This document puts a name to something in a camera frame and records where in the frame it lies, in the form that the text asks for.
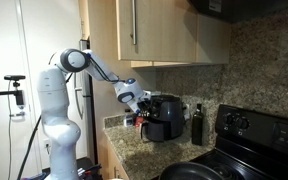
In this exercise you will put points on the stainless steel refrigerator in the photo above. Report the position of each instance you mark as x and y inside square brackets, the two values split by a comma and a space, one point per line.
[85, 100]

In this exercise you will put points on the black kitchen stove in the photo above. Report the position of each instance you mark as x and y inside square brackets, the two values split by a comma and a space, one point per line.
[267, 146]

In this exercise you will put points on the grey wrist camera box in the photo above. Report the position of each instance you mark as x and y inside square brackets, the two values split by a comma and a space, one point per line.
[152, 94]

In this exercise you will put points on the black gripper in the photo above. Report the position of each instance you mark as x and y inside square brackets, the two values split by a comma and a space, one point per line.
[143, 107]

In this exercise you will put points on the clear salt bottle blue label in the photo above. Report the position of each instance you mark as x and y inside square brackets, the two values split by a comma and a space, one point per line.
[128, 119]

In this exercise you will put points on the red snack package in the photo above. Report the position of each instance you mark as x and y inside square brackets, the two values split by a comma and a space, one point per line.
[139, 122]

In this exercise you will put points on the white outlet plate with plug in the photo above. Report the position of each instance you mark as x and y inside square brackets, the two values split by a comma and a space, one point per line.
[186, 111]

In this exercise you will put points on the black frying pan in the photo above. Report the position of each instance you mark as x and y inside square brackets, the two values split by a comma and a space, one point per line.
[187, 171]

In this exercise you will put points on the black camera on stand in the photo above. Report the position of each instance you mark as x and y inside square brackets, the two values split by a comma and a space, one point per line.
[14, 77]

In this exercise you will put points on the wooden base cabinet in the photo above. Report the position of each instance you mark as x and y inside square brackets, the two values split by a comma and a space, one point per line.
[112, 163]

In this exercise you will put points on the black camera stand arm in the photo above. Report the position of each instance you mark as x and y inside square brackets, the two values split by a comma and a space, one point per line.
[18, 97]

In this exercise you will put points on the light wooden wall cabinet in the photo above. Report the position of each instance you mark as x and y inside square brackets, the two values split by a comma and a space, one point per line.
[170, 30]

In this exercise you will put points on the dark olive oil bottle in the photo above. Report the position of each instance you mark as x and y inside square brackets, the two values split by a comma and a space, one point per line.
[197, 128]

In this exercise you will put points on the black over-range microwave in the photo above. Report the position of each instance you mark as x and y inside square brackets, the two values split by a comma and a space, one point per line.
[240, 9]

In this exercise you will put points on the black air fryer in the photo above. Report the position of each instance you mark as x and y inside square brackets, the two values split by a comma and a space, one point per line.
[170, 115]

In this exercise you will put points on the black stove knob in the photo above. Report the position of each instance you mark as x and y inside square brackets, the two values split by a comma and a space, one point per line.
[228, 119]
[242, 123]

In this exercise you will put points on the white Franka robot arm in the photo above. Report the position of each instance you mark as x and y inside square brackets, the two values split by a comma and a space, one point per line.
[57, 100]

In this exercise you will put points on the white wall socket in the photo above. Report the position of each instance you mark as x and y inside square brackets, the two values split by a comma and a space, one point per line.
[46, 143]

